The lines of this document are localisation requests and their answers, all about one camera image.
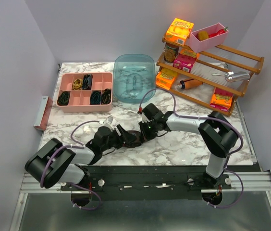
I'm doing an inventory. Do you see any purple cable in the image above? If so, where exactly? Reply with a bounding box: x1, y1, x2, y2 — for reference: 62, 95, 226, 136
137, 88, 244, 209
39, 120, 104, 211

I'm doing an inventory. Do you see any pink compartment organizer tray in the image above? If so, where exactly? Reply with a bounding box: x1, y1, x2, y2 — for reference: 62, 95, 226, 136
56, 72, 113, 113

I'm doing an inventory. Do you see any brown round toy fruit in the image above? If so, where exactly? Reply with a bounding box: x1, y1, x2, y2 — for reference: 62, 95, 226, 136
197, 30, 209, 41

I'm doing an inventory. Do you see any dark green rolled tie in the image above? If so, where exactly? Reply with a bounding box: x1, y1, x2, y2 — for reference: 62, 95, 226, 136
57, 91, 70, 106

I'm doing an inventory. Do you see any metal scoop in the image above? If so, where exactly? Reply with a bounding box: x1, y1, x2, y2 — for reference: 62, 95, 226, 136
211, 71, 250, 82

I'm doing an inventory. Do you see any pink rectangular bin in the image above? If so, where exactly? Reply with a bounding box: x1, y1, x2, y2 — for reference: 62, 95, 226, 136
188, 23, 229, 53

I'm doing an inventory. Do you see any yellow label can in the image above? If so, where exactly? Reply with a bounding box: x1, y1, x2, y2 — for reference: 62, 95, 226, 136
164, 43, 179, 63

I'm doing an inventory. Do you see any orange pump bottle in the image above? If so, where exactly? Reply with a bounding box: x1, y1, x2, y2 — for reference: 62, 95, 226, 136
176, 79, 203, 90

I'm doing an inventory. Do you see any orange pink box lower right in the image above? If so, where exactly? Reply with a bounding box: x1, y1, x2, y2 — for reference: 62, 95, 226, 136
209, 88, 234, 112

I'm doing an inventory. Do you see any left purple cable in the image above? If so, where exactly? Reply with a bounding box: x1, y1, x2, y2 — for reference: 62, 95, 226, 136
39, 120, 104, 211

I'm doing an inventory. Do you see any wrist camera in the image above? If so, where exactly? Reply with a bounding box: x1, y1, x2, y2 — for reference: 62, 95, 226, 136
99, 116, 114, 131
142, 112, 151, 123

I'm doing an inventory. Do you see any orange box top shelf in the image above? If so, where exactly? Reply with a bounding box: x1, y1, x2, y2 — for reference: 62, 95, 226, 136
165, 18, 194, 45

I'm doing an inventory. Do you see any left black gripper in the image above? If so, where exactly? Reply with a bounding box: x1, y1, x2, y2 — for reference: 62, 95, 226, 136
101, 124, 137, 152

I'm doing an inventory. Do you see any blue transparent plastic tub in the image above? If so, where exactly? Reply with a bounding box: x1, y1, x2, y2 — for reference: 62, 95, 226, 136
113, 54, 156, 104

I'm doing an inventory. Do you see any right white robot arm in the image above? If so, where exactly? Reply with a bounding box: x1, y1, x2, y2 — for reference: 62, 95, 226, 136
138, 103, 241, 189

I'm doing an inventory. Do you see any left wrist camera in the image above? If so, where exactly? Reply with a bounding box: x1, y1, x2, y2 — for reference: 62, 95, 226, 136
99, 116, 114, 131

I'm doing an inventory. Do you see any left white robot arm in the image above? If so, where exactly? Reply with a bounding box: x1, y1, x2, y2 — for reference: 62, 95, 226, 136
25, 125, 141, 190

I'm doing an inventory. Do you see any dark blue rolled tie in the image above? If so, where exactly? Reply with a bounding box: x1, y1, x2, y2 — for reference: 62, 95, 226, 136
82, 74, 93, 90

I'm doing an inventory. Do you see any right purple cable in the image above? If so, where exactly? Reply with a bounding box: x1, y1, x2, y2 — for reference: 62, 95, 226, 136
137, 88, 244, 209

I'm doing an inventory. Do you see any aluminium rail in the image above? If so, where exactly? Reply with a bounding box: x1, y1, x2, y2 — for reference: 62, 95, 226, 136
20, 171, 271, 193

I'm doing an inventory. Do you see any red toy pepper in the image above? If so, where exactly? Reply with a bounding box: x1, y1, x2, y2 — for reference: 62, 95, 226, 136
209, 27, 227, 38

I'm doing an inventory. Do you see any teal black rolled tie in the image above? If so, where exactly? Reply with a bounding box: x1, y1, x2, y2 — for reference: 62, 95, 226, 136
90, 90, 101, 105

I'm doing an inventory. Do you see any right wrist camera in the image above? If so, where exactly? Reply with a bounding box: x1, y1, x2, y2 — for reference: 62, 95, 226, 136
142, 112, 151, 123

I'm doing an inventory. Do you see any orange box lower left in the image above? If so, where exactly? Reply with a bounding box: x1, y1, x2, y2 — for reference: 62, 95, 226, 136
155, 68, 178, 90

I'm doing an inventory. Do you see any pink box middle shelf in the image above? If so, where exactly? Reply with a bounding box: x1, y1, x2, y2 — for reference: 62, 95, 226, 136
172, 49, 200, 73

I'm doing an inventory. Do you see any pink white box at wall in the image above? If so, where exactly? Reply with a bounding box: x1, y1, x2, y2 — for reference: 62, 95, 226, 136
33, 96, 53, 131

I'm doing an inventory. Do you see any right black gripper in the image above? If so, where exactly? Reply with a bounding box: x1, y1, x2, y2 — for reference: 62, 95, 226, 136
138, 120, 158, 144

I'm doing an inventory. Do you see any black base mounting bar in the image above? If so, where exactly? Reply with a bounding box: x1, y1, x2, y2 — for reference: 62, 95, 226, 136
61, 165, 232, 202

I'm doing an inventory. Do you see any wooden tiered shelf rack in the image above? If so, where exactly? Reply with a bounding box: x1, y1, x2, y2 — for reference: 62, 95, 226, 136
156, 38, 264, 116

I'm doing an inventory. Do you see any black yellow rolled tie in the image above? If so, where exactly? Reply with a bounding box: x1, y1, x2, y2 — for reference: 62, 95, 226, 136
101, 89, 111, 105

